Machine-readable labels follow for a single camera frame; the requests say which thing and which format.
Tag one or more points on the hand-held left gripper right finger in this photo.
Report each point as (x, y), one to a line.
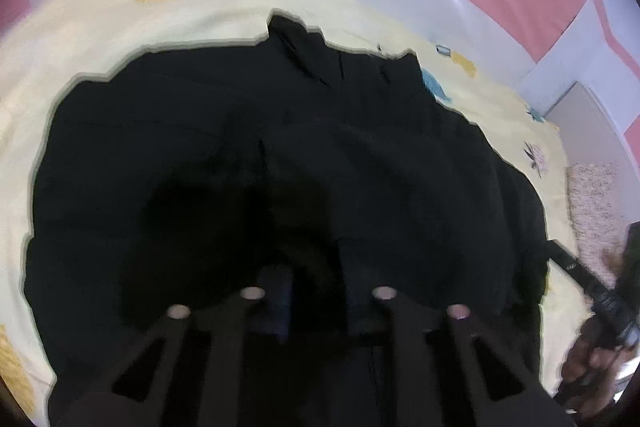
(357, 312)

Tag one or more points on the grey panel board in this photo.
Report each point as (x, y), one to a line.
(582, 117)

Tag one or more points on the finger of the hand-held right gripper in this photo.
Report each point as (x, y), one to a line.
(575, 264)

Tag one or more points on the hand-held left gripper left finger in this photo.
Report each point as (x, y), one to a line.
(277, 307)

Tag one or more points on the floral patterned cushion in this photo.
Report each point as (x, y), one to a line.
(592, 202)

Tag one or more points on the person's right hand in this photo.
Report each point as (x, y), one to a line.
(590, 362)

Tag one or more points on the black garment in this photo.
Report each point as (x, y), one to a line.
(200, 157)

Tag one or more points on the yellow pineapple print bed sheet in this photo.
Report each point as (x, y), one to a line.
(100, 27)

